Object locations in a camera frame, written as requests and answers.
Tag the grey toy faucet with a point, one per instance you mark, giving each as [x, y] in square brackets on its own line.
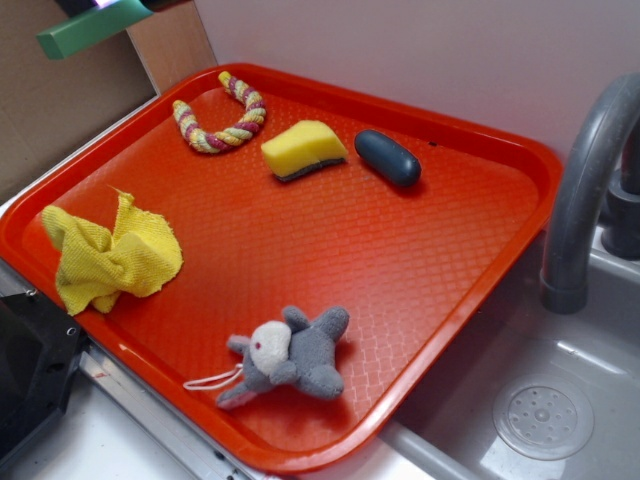
[580, 201]

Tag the yellow sponge with dark base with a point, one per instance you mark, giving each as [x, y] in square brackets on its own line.
[305, 147]

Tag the green rectangular block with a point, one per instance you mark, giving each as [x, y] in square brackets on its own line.
[104, 20]

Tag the black octagonal mount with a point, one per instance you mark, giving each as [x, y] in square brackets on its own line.
[40, 353]

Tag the multicolour twisted rope toy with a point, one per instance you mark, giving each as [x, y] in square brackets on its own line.
[225, 123]

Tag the brown cardboard box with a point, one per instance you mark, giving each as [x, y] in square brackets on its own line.
[51, 108]

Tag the yellow crumpled cloth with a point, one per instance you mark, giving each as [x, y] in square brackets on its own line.
[137, 257]

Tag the dark grey oval stone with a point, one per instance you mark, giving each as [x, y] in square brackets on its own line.
[388, 158]

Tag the red plastic tray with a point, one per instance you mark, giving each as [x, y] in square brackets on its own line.
[411, 265]

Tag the dark faucet handle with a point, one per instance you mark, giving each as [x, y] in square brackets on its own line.
[621, 235]

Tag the grey plush mouse toy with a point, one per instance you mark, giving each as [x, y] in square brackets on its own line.
[295, 351]

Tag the grey toy sink basin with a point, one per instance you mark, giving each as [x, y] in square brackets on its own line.
[523, 393]

